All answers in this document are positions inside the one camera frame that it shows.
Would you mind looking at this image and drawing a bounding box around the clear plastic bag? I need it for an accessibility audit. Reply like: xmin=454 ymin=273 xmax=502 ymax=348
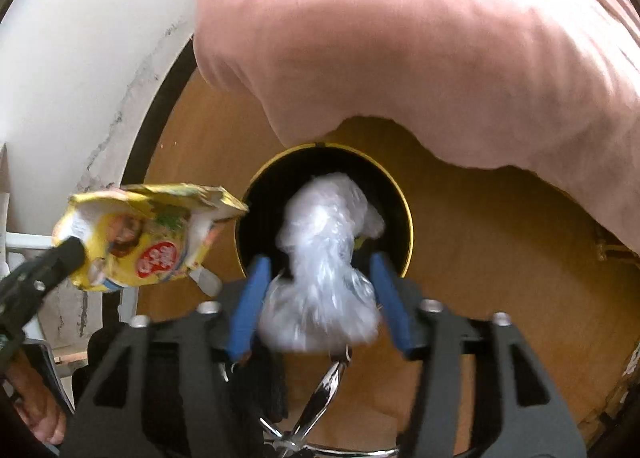
xmin=258 ymin=173 xmax=385 ymax=353

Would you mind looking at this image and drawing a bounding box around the chrome chair base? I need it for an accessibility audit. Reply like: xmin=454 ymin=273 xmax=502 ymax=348
xmin=259 ymin=346 xmax=398 ymax=458

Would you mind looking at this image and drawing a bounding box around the person's left hand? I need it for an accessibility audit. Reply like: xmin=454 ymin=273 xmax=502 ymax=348
xmin=6 ymin=351 xmax=66 ymax=445

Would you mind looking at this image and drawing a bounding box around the black round trash bin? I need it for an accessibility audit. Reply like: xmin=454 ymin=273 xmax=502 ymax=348
xmin=234 ymin=143 xmax=414 ymax=277

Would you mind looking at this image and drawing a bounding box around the pink bed blanket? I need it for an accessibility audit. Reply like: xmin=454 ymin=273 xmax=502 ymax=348
xmin=194 ymin=0 xmax=639 ymax=249

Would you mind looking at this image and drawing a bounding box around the yellow snack wrapper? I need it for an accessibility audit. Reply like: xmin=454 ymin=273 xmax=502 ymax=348
xmin=52 ymin=183 xmax=248 ymax=292

